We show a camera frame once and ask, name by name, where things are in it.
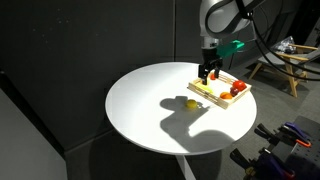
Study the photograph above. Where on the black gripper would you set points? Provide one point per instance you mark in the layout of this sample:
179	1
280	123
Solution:
211	62

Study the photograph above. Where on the yellow lemon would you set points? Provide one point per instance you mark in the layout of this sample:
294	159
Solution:
191	104

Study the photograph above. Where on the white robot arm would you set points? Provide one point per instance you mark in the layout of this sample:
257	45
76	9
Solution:
219	19

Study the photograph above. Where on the wooden tray box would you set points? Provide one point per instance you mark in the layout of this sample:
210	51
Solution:
222	84

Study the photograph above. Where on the small red strawberry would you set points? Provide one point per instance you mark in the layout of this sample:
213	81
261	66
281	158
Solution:
212	76

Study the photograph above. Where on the yellow banana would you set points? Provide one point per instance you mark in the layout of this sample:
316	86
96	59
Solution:
205	88

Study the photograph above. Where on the orange fruit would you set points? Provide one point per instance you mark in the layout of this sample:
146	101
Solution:
226	95

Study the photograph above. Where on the dark purple plum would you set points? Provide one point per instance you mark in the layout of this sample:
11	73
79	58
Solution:
234	91

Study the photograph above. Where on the red apple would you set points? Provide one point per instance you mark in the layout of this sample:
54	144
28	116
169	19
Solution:
239	84

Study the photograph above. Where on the round white table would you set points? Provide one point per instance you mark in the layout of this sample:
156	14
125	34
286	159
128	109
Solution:
148	107

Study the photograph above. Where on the wooden chair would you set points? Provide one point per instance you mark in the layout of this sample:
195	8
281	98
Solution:
294	55

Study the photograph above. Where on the purple clamp with orange tip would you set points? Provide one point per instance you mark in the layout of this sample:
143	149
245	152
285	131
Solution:
288	133

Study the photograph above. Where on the purple clamp lower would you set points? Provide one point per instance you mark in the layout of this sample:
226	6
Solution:
266	167

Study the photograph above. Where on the perforated metal plate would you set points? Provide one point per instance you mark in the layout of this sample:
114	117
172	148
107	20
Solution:
305	161

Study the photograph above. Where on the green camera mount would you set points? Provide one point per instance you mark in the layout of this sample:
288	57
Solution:
230	48

